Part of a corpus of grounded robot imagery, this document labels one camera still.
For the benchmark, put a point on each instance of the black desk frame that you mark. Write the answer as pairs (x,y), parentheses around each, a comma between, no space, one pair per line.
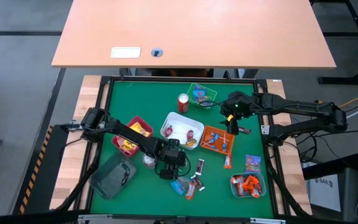
(337,80)

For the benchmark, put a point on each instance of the orange silver candy wrapper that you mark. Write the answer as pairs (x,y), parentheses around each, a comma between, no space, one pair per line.
(190,190)

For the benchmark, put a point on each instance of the orange white candy stick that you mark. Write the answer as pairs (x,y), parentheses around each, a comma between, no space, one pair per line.
(227,161)

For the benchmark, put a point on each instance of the blue candy packet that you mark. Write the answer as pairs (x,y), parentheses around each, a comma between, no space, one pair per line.
(177,187)
(199,92)

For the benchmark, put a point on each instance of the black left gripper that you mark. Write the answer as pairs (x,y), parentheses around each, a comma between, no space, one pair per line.
(174,158)

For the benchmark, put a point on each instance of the orange plastic basket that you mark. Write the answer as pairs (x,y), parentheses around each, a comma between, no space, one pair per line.
(207,132)

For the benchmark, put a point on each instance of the silver corner bracket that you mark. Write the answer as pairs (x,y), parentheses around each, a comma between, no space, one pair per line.
(265,129)

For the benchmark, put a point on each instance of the red soda can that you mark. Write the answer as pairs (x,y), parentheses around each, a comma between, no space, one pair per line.
(183,102)

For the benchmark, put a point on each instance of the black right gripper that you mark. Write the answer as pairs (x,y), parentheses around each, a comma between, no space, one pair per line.
(238,107)

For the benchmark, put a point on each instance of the maroon plastic bin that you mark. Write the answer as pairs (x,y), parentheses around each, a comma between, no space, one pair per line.
(134,119)

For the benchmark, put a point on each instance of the blue lollipop white stick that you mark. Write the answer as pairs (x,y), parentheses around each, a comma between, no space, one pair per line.
(211,141)
(213,148)
(225,145)
(213,136)

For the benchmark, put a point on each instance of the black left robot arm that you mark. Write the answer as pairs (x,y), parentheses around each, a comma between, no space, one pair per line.
(129,133)

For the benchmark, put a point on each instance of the silver drink can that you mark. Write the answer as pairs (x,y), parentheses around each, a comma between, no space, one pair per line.
(149,161)

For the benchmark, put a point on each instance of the yellow sour candy packet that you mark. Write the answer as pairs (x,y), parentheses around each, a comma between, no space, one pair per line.
(126,144)
(139,128)

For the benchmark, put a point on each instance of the clear candy packet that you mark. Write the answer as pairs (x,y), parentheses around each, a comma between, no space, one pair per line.
(186,181)

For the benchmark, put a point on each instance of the white plastic bin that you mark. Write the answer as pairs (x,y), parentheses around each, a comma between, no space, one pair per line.
(179,124)

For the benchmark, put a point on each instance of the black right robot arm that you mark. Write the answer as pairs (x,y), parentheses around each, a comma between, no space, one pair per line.
(300,107)

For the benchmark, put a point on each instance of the teal plastic bin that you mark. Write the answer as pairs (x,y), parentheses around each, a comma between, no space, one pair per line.
(264,183)

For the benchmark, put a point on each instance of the orange round candy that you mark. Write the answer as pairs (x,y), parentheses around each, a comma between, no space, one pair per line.
(191,142)

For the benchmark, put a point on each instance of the green felt mat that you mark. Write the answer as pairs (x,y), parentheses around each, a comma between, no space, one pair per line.
(126,87)

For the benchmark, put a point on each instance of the white cardboard box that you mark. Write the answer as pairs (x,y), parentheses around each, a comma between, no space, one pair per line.
(325,193)

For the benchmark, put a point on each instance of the black yellow striped panel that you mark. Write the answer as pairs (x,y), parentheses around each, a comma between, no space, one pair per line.
(39,174)

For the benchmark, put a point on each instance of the light wooden desk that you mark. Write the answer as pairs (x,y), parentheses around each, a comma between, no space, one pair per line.
(197,31)

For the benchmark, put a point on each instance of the black desk legs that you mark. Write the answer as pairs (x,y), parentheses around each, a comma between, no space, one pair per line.
(126,72)

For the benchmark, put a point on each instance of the dark transparent plastic bin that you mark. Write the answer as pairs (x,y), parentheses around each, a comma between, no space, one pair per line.
(110,177)

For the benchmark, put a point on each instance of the small dark chocolate bar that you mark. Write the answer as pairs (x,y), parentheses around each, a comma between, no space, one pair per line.
(199,167)
(198,183)

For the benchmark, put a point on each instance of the green plastic basket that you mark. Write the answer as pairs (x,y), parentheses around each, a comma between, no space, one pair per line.
(190,98)

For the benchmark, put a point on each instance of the pink round candy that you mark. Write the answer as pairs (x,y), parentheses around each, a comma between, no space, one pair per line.
(190,134)
(168,130)

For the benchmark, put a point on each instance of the purple rainbow candy packet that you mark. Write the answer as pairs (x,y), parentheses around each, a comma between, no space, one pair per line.
(253,163)

